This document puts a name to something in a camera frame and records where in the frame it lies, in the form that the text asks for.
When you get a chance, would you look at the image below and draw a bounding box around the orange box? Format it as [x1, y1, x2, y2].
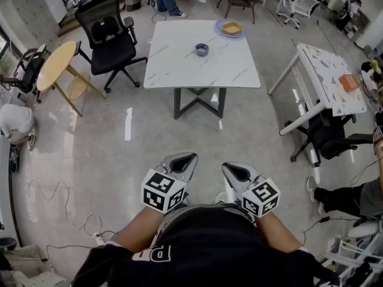
[339, 74, 360, 94]

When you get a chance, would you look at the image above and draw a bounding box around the white locker cabinet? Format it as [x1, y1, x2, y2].
[11, 0, 68, 41]

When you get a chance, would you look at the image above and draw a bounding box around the yellow square bowl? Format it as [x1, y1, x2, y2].
[221, 22, 244, 36]

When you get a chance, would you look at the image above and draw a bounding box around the white marble table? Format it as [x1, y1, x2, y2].
[143, 19, 261, 121]

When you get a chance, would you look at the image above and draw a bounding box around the person's black shirt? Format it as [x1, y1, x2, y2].
[71, 203, 342, 287]

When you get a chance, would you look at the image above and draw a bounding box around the blue grey tape roll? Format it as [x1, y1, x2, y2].
[194, 42, 209, 57]

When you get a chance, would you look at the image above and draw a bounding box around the person's left forearm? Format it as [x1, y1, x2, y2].
[115, 203, 164, 254]

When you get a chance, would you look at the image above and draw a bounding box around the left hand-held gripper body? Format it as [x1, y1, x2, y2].
[140, 163, 190, 215]

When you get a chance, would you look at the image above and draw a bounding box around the black mesh office chair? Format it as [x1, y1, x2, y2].
[74, 0, 149, 94]

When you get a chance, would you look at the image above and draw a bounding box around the round wooden side table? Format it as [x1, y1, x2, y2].
[36, 40, 107, 118]

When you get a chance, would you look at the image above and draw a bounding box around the white office chair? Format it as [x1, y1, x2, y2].
[275, 0, 321, 29]

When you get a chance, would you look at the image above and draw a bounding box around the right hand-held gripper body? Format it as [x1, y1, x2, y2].
[236, 175, 281, 218]

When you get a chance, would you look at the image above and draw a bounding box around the person's right forearm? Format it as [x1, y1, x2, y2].
[254, 212, 305, 254]

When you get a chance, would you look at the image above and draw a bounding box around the white wire rack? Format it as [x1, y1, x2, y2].
[324, 234, 383, 287]

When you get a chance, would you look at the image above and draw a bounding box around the white patterned table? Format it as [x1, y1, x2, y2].
[268, 42, 367, 136]

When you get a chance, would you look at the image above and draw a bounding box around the light blue plate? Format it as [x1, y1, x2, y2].
[214, 19, 247, 38]

